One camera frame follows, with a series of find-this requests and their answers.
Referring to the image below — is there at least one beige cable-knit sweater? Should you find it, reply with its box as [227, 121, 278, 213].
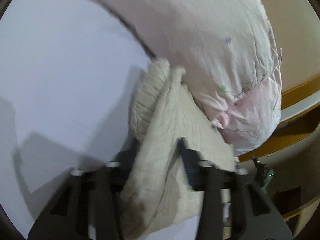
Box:
[120, 59, 235, 239]

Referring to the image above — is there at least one pink pillow with tree print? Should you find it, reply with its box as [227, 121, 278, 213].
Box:
[95, 0, 282, 155]

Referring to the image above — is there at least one lavender bed sheet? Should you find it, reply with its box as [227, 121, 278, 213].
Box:
[1, 0, 149, 237]

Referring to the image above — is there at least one wooden nightstand shelf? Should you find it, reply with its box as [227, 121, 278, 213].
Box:
[252, 74, 319, 237]

